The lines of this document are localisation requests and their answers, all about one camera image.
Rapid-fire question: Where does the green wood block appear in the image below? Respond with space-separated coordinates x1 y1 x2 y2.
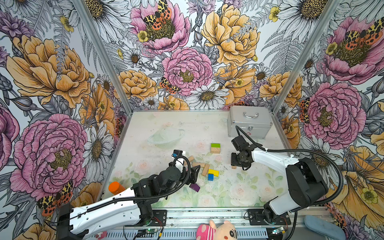
211 143 221 148

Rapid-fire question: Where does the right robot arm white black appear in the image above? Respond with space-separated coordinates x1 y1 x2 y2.
231 136 328 224

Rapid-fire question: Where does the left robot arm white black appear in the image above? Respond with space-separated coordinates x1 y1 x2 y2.
56 163 201 240

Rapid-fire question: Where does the purple wood block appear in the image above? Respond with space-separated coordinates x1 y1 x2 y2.
189 184 201 193

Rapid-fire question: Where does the yellow wood block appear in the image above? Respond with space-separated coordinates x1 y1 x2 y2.
208 169 220 177

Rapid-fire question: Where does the silver aluminium case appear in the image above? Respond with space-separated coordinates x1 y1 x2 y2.
227 106 273 139

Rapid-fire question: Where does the pink plush pig toy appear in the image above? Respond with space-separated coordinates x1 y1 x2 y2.
196 220 238 240

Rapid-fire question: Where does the blue grey cushion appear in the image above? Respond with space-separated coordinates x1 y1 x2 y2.
304 215 346 240

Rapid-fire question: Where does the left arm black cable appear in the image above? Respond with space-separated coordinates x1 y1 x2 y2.
74 155 192 214

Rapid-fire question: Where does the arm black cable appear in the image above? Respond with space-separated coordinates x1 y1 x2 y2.
74 155 192 214
235 125 345 240

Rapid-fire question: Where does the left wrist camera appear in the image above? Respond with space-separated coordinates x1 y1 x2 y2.
172 150 185 173

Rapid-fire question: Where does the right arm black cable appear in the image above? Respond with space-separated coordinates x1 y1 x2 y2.
235 125 345 240

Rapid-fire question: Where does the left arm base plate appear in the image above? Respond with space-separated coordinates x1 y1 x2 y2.
125 210 168 227

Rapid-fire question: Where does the aluminium front rail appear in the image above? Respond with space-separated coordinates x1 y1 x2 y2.
89 206 334 240

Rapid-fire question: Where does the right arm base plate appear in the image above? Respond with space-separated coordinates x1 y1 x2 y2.
243 208 292 226

